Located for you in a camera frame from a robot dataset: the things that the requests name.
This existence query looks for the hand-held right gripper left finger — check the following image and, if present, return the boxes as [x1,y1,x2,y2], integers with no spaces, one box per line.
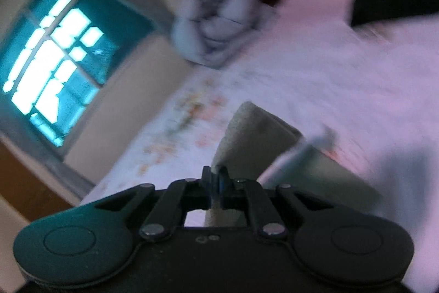
[94,166,213,242]

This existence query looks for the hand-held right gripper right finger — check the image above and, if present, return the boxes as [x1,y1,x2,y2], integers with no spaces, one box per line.
[217,166,339,242]

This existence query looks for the khaki pants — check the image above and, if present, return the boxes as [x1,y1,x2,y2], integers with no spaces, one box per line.
[204,101,384,228]

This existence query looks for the floral pink bed sheet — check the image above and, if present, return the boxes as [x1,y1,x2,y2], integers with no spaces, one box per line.
[80,1,439,293]

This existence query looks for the grey-blue rolled quilt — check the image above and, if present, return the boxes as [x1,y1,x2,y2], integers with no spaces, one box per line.
[171,0,275,70]

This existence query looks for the brown wooden door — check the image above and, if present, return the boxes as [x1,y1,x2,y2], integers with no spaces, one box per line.
[0,144,81,222]

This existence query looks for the window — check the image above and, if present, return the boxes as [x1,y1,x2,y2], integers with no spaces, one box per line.
[0,0,156,149]

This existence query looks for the white pillow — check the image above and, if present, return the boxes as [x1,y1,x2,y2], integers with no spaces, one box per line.
[274,0,363,30]

